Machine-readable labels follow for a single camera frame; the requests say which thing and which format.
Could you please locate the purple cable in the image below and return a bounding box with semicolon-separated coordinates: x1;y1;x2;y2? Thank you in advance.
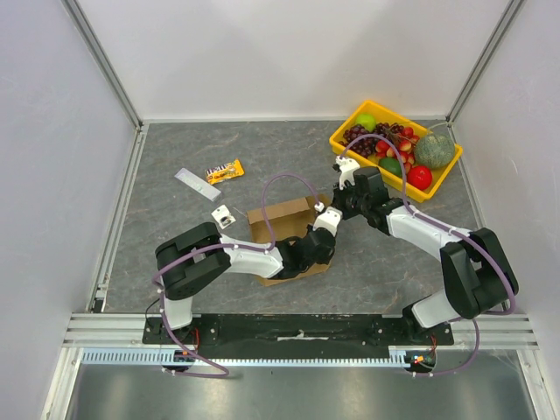
337;134;517;378
150;172;323;377

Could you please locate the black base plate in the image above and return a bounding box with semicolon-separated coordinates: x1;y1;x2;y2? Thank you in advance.
142;312;455;349

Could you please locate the light green apple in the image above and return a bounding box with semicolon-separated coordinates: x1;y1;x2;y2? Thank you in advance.
355;113;377;132

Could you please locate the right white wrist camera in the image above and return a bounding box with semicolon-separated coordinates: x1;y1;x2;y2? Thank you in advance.
333;156;361;191

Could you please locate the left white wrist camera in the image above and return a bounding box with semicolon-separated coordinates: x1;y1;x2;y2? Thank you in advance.
311;202;343;237

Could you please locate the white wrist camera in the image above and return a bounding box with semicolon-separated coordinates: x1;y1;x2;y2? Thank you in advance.
333;156;361;191
311;202;343;237

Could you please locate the brown cardboard box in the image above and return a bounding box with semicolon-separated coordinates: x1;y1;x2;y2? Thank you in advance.
246;194;333;288

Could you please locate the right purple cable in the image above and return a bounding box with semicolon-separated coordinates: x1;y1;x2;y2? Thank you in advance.
337;134;517;378

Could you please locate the yellow plastic tray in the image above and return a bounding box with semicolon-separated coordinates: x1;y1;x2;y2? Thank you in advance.
329;100;463;203

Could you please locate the red strawberry cluster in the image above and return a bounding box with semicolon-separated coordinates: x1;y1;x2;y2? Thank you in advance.
376;126;419;173

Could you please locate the grey slotted cable duct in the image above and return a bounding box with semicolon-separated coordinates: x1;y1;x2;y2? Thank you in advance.
80;346;415;367

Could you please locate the small white plastic block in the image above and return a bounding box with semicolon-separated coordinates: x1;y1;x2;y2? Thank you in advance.
211;205;236;229

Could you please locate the yellow candy packet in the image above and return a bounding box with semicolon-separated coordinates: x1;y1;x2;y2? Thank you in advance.
205;159;245;185

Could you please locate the green netted melon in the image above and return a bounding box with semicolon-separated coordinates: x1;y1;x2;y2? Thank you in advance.
414;132;455;170

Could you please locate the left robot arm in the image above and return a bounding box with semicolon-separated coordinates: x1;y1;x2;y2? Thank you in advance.
155;222;336;344

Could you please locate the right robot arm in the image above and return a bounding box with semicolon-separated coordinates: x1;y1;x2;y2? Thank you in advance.
332;163;519;345

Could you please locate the purple grape bunch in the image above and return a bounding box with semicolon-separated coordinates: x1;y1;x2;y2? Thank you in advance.
341;122;406;158

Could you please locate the dark green lime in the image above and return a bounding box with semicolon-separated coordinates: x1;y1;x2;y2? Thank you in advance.
378;157;403;178

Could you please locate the red apple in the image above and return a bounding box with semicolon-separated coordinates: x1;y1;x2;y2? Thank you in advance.
407;165;433;191

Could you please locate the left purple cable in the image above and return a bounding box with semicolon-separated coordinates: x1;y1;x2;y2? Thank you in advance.
150;172;323;377

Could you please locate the aluminium frame rail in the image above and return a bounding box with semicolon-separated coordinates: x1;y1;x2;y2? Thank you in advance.
62;313;539;350

